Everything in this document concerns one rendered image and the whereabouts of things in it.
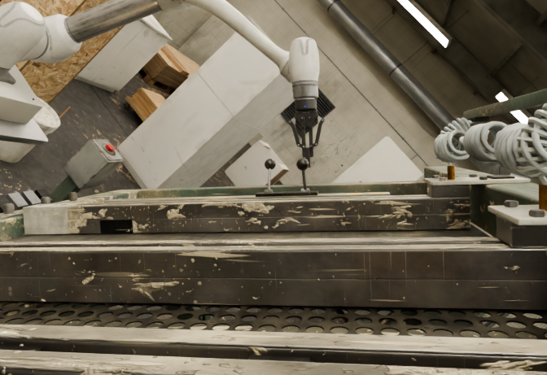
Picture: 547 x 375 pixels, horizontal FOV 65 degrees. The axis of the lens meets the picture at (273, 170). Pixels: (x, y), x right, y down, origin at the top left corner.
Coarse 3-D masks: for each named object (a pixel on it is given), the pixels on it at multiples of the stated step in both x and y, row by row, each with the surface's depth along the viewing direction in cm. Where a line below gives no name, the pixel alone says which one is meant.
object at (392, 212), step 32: (448, 128) 92; (448, 192) 92; (32, 224) 109; (64, 224) 107; (96, 224) 106; (128, 224) 104; (160, 224) 103; (192, 224) 102; (224, 224) 100; (256, 224) 99; (288, 224) 98; (320, 224) 96; (352, 224) 95; (384, 224) 94; (416, 224) 93; (448, 224) 92
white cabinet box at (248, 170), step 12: (264, 144) 649; (240, 156) 644; (252, 156) 639; (264, 156) 635; (276, 156) 675; (228, 168) 648; (240, 168) 643; (252, 168) 638; (264, 168) 634; (276, 168) 629; (240, 180) 642; (252, 180) 638; (264, 180) 633; (276, 180) 664
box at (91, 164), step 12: (96, 144) 165; (72, 156) 167; (84, 156) 166; (96, 156) 165; (108, 156) 166; (120, 156) 175; (72, 168) 167; (84, 168) 166; (96, 168) 165; (108, 168) 170; (72, 180) 167; (84, 180) 166; (96, 180) 171
